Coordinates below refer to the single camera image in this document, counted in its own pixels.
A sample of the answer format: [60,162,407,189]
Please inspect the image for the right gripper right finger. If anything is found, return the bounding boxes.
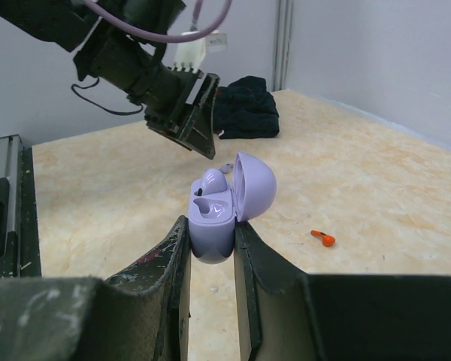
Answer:
[234,222,451,360]

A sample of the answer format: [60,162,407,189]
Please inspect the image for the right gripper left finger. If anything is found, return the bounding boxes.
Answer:
[0,216,191,360]

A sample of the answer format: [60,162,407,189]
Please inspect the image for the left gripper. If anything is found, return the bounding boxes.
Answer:
[73,34,219,159]

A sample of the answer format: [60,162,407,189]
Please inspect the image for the purple earbud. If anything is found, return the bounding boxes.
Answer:
[219,163,234,174]
[196,168,229,196]

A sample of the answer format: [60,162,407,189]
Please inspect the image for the purple earbud case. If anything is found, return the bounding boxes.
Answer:
[187,152,277,264]

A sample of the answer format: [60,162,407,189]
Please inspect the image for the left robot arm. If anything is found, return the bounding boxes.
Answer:
[0,1,219,159]

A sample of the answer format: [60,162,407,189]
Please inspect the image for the black cloth pouch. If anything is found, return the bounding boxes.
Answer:
[213,75,280,139]

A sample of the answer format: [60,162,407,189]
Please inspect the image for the orange earbud right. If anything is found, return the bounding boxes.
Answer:
[310,230,336,247]

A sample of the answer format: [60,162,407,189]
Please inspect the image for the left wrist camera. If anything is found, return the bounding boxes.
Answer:
[173,30,228,73]

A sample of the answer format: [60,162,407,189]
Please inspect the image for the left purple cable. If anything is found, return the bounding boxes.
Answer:
[82,0,234,43]

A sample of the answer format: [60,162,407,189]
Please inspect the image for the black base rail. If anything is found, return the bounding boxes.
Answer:
[0,135,41,278]

